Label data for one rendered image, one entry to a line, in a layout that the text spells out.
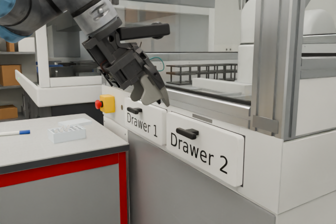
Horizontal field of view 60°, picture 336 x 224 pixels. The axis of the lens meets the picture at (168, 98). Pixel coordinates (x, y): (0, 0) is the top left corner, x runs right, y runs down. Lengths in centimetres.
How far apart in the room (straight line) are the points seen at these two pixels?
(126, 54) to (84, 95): 119
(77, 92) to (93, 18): 121
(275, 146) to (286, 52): 17
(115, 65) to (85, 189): 66
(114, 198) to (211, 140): 60
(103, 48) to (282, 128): 36
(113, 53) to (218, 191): 40
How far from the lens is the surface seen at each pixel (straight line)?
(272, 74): 56
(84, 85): 175
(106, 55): 57
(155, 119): 90
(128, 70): 58
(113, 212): 121
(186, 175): 83
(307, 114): 61
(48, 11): 56
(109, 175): 114
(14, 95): 513
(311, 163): 65
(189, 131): 70
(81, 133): 120
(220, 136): 65
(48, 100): 171
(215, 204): 76
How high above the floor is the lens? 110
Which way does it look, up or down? 9 degrees down
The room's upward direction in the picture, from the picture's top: straight up
